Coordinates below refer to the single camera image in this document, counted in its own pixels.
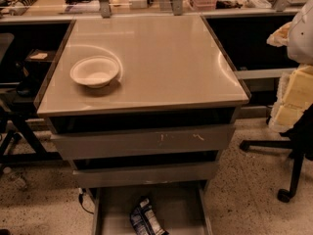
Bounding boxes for middle grey drawer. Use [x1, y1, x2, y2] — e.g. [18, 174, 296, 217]
[73, 162, 218, 188]

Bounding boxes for grey drawer cabinet with counter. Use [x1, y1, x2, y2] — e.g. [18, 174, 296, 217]
[33, 14, 251, 235]

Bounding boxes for top grey drawer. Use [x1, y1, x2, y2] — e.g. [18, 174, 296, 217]
[51, 124, 235, 160]

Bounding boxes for black desk frame left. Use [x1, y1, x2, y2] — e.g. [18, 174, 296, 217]
[0, 88, 63, 176]

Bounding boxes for grey metal post left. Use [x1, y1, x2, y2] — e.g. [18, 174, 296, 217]
[99, 0, 111, 18]

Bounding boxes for blue chip bag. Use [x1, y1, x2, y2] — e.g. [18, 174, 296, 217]
[129, 198, 169, 235]

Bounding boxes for black office chair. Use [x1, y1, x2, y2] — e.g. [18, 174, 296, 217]
[240, 105, 313, 203]

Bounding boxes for white paper bowl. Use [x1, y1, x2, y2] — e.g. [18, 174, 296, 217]
[69, 56, 120, 88]

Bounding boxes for grey horizontal shelf beam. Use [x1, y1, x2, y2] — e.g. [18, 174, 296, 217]
[235, 68, 294, 80]

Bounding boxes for black cable on floor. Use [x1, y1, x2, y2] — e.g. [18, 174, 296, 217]
[77, 192, 95, 215]

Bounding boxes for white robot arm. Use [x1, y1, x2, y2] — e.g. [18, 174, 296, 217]
[266, 0, 313, 132]

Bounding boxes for open bottom drawer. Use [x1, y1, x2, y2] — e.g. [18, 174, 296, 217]
[91, 182, 213, 235]

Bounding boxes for grey drawer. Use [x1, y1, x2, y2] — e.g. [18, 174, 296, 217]
[73, 162, 218, 188]
[51, 124, 235, 160]

